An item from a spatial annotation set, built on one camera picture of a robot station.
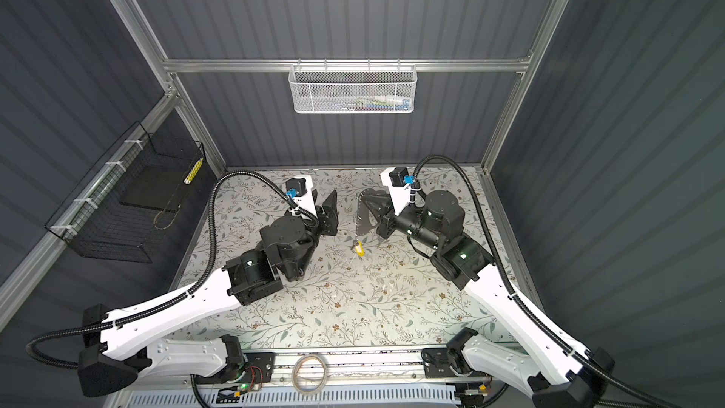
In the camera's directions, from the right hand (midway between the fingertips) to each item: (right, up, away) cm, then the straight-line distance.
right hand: (369, 198), depth 62 cm
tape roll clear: (-19, -46, +10) cm, 51 cm away
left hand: (-9, 0, 0) cm, 9 cm away
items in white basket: (+2, +31, +32) cm, 45 cm away
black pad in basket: (-56, +3, +13) cm, 58 cm away
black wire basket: (-64, -3, +11) cm, 65 cm away
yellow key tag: (-2, -14, +11) cm, 18 cm away
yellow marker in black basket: (-52, +8, +20) cm, 56 cm away
